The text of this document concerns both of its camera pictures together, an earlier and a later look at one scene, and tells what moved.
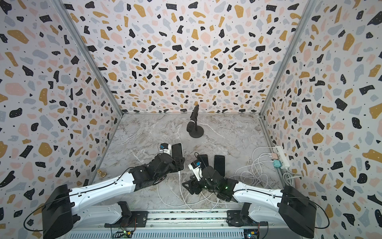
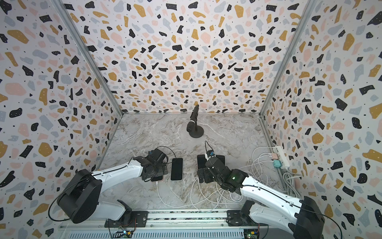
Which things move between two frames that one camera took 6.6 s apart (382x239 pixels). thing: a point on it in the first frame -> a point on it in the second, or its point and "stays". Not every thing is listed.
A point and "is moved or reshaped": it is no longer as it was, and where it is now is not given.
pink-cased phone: x=203 y=159 stays
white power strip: x=285 y=163 stays
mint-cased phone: x=177 y=150 is moved or reshaped
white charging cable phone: x=183 y=204 stays
